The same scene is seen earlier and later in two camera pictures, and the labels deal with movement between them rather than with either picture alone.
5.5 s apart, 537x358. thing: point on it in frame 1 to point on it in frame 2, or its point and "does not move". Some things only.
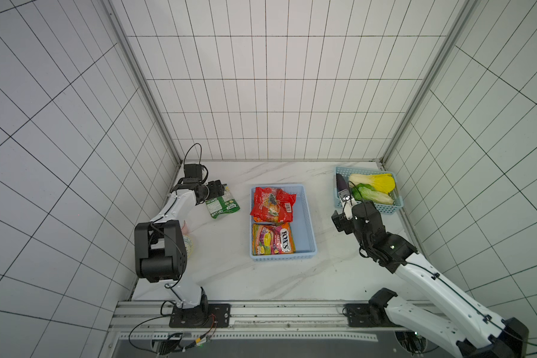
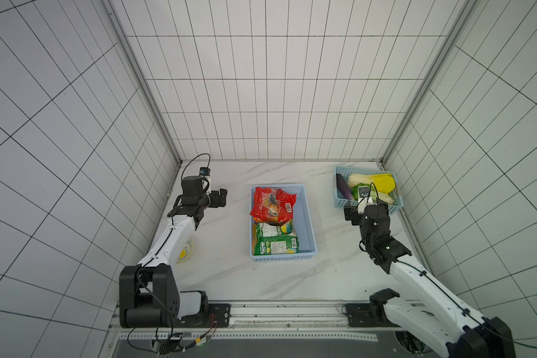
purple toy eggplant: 341,184 does not move
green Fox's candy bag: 225,203 to 268,239
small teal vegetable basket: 386,209 does not move
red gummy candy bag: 272,206 does not move
